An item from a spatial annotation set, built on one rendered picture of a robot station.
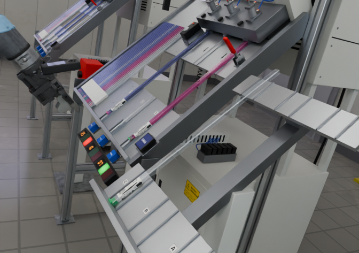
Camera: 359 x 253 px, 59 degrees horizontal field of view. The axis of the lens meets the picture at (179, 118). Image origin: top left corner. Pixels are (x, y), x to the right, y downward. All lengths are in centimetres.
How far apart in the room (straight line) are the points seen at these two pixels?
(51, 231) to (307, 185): 123
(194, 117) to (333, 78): 60
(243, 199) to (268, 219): 71
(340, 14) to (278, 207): 77
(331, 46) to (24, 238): 154
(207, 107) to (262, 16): 35
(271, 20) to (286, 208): 79
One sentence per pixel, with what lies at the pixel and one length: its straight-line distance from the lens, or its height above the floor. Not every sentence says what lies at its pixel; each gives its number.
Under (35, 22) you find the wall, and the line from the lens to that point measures 516.
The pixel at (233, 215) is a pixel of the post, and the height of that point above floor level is 75.
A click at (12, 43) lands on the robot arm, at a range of 101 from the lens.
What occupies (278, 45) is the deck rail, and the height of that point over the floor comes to 111.
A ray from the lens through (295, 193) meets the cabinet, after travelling 146.
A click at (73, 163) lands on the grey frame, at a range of 166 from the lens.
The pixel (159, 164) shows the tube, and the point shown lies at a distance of 72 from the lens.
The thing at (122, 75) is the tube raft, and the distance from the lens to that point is 132.
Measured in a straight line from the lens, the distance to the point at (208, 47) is 118.
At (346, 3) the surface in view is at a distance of 125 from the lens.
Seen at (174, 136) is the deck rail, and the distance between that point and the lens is 91.
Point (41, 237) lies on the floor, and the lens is 176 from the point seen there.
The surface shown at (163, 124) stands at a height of 82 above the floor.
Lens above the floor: 113
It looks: 18 degrees down
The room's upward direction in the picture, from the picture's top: 13 degrees clockwise
